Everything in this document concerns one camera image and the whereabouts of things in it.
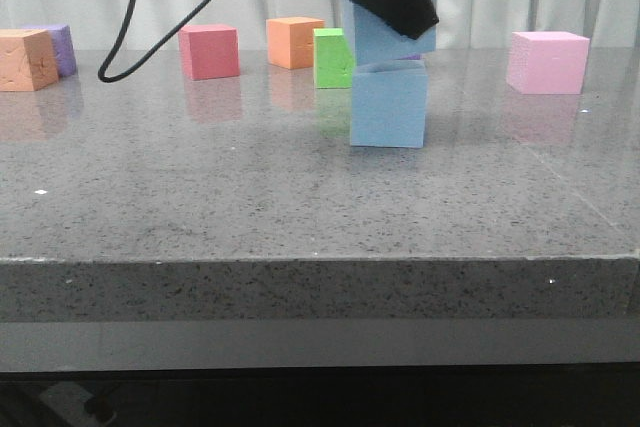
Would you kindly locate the green foam cube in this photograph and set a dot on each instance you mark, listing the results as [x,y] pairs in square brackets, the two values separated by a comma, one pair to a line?
[333,60]

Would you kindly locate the smooth light blue foam cube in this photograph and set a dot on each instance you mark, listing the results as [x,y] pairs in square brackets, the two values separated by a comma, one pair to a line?
[389,102]

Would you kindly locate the pink foam cube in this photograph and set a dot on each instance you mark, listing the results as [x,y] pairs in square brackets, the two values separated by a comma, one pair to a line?
[547,62]

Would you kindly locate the orange foam cube centre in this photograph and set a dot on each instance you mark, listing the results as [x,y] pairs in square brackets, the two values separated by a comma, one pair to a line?
[290,41]

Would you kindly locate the red foam cube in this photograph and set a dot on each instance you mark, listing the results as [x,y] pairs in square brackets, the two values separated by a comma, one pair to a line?
[209,51]

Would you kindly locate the textured light blue foam cube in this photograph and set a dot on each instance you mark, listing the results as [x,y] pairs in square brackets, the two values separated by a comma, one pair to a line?
[372,40]

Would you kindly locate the purple foam cube left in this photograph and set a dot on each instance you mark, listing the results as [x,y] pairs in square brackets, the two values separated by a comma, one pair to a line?
[63,47]

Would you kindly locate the dented orange foam cube left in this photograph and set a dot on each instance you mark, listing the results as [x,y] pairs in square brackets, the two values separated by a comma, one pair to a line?
[28,60]

